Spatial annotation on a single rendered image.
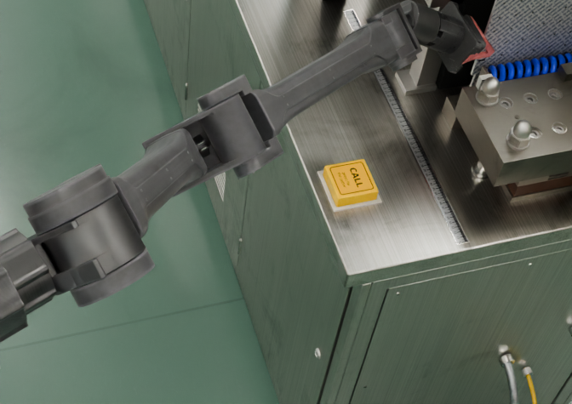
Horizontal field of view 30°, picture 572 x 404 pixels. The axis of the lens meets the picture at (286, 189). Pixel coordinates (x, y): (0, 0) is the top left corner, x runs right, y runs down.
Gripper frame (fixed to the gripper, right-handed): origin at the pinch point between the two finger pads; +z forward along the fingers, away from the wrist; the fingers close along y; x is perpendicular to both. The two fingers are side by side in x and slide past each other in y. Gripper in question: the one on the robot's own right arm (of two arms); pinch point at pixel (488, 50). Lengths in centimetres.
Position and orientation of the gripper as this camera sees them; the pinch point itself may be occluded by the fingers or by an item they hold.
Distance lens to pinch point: 176.9
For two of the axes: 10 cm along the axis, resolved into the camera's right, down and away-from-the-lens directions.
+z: 7.6, 1.7, 6.3
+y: 3.0, 7.7, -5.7
